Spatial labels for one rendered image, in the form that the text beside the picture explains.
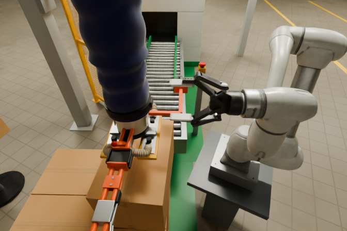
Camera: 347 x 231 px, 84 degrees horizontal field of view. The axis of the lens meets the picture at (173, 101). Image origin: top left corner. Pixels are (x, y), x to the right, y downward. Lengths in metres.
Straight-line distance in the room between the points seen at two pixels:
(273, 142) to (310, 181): 1.96
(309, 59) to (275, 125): 0.54
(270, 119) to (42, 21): 2.03
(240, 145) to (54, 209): 1.31
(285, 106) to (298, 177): 2.02
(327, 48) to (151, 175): 1.07
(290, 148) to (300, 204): 1.28
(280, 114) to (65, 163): 1.66
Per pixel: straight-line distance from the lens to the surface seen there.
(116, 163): 0.86
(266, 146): 0.71
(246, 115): 0.60
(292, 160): 1.25
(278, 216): 2.29
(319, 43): 1.12
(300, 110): 0.64
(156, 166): 1.19
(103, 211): 0.80
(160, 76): 2.64
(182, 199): 2.13
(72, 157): 1.91
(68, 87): 2.52
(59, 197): 1.74
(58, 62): 2.37
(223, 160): 1.34
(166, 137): 1.32
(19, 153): 3.01
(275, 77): 0.88
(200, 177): 1.39
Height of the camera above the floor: 1.96
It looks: 40 degrees down
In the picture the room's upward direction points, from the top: straight up
